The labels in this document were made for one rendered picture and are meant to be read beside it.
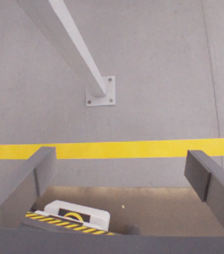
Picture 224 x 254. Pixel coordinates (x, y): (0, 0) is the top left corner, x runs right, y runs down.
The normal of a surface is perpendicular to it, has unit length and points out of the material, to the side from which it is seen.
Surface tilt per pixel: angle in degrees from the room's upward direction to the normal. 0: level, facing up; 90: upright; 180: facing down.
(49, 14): 90
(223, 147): 0
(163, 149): 0
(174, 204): 0
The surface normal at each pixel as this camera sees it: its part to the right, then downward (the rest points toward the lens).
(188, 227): -0.15, -0.15
